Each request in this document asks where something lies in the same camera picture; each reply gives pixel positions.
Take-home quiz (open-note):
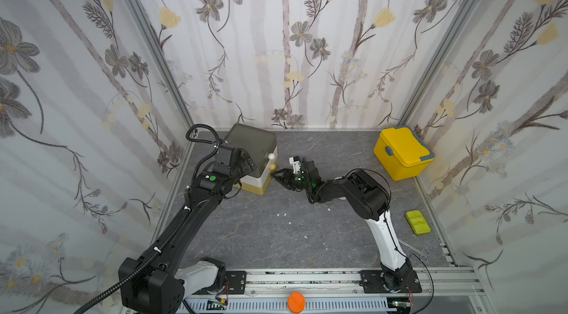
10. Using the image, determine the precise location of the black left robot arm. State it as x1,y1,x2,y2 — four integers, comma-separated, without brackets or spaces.
118,143,256,313

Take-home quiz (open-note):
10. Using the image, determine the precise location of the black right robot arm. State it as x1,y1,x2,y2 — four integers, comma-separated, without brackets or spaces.
272,157,416,293

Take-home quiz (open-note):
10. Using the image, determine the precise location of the yellow lidded container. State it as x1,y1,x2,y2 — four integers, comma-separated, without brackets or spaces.
374,126,435,181

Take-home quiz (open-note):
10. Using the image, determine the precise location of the lime green small case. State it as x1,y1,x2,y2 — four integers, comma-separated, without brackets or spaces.
405,210,431,236

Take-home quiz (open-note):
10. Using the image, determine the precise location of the orange round button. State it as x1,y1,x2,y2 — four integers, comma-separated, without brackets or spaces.
287,292,306,314

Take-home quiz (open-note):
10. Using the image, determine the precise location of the metal scissors right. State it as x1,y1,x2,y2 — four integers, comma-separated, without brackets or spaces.
399,240,430,263

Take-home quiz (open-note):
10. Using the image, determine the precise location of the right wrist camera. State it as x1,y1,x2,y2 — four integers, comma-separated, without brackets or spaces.
288,156,306,175

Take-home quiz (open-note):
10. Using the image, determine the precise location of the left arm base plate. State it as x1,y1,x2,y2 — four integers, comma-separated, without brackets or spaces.
185,270,248,296

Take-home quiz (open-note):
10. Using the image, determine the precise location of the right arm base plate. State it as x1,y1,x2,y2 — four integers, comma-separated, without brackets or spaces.
359,270,422,294

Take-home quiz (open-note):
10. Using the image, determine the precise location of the aluminium front rail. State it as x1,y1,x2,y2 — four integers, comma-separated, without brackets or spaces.
119,267,493,314

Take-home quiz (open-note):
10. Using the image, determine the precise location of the black corrugated cable conduit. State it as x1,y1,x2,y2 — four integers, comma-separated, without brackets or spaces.
72,207,192,314

